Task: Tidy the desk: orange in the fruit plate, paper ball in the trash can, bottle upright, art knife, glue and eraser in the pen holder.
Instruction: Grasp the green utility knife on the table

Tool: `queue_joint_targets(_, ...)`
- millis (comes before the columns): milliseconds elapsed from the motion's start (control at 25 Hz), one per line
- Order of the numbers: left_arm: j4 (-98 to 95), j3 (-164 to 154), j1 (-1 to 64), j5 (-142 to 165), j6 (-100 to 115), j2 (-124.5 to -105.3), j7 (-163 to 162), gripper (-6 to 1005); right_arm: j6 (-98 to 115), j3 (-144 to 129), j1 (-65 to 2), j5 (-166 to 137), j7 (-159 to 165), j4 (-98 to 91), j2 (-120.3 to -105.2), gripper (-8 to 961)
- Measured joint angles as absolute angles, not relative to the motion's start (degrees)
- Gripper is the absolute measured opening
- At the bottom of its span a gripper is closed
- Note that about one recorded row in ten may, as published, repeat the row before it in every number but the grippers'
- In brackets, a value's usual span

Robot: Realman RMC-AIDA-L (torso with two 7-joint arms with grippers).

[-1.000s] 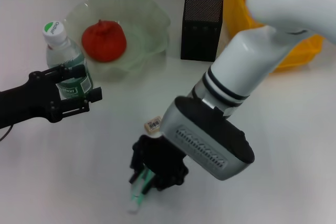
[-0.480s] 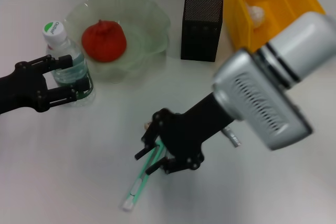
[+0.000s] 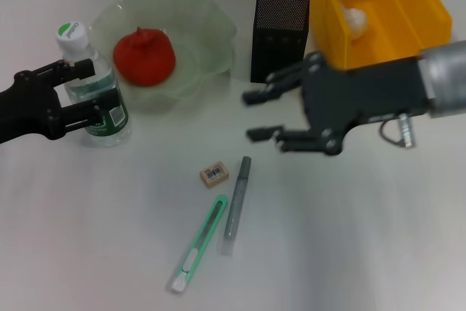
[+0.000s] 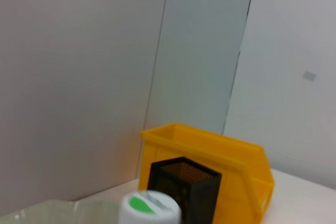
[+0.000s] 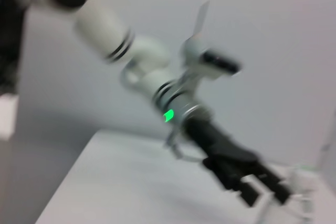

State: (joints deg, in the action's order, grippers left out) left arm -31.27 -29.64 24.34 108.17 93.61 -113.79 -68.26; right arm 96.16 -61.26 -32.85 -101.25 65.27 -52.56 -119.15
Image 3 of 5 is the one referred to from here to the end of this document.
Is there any right wrist cable with plug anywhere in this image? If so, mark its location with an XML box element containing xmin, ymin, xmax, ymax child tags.
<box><xmin>380</xmin><ymin>114</ymin><xmax>416</xmax><ymax>150</ymax></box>

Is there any green glass fruit plate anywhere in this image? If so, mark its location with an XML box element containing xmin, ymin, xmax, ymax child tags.
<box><xmin>89</xmin><ymin>0</ymin><xmax>237</xmax><ymax>114</ymax></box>

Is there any black mesh pen holder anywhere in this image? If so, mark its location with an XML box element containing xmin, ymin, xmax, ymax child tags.
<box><xmin>250</xmin><ymin>0</ymin><xmax>310</xmax><ymax>84</ymax></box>

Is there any gray pen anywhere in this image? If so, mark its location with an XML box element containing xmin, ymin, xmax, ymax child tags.
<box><xmin>219</xmin><ymin>156</ymin><xmax>253</xmax><ymax>256</ymax></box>

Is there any clear bottle with green label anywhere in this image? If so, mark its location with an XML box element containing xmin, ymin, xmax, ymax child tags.
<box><xmin>55</xmin><ymin>21</ymin><xmax>133</xmax><ymax>148</ymax></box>

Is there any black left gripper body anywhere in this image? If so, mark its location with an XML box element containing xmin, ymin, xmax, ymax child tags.
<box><xmin>0</xmin><ymin>70</ymin><xmax>63</xmax><ymax>144</ymax></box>

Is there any beige eraser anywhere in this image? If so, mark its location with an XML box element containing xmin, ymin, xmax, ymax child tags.
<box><xmin>199</xmin><ymin>160</ymin><xmax>231</xmax><ymax>189</ymax></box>

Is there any yellow plastic bin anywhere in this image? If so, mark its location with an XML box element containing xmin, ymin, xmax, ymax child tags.
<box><xmin>308</xmin><ymin>0</ymin><xmax>453</xmax><ymax>71</ymax></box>

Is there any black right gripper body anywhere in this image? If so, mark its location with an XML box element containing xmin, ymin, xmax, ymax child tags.
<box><xmin>301</xmin><ymin>52</ymin><xmax>433</xmax><ymax>157</ymax></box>

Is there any green utility knife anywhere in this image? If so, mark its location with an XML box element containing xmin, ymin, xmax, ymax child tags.
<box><xmin>167</xmin><ymin>194</ymin><xmax>229</xmax><ymax>294</ymax></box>

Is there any white paper ball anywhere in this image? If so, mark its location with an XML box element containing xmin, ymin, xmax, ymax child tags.
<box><xmin>340</xmin><ymin>3</ymin><xmax>369</xmax><ymax>41</ymax></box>

